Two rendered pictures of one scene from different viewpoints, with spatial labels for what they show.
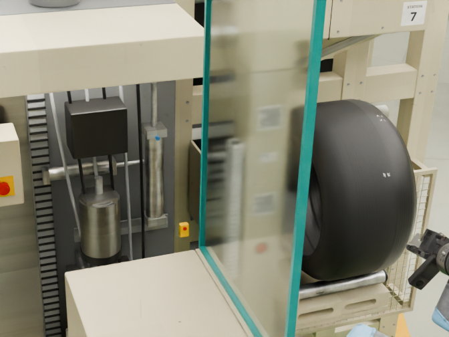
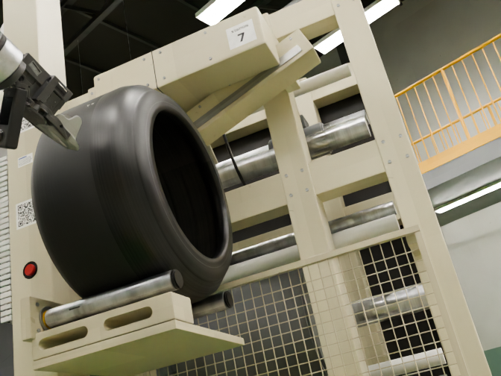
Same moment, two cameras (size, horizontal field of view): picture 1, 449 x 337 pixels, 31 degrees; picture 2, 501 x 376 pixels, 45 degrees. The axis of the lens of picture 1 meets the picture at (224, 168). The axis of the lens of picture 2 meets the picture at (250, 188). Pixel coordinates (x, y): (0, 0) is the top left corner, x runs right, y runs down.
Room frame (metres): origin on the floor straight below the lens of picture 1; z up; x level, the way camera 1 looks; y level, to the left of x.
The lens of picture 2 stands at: (1.46, -1.48, 0.52)
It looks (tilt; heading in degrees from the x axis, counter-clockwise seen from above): 24 degrees up; 39
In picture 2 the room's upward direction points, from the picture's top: 12 degrees counter-clockwise
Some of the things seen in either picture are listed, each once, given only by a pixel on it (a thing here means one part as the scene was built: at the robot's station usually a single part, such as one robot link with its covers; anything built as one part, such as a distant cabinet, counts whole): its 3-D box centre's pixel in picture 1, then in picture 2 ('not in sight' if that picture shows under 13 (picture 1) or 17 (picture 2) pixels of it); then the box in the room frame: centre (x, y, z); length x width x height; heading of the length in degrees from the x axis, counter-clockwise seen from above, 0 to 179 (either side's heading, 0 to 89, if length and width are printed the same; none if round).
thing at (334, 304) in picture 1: (335, 300); (111, 329); (2.24, -0.39, 0.84); 0.36 x 0.09 x 0.06; 112
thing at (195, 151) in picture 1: (221, 182); not in sight; (2.64, 0.01, 1.05); 0.20 x 0.15 x 0.30; 112
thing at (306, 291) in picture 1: (339, 284); (110, 300); (2.24, -0.39, 0.90); 0.35 x 0.05 x 0.05; 112
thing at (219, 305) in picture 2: not in sight; (171, 316); (2.50, -0.29, 0.90); 0.35 x 0.05 x 0.05; 112
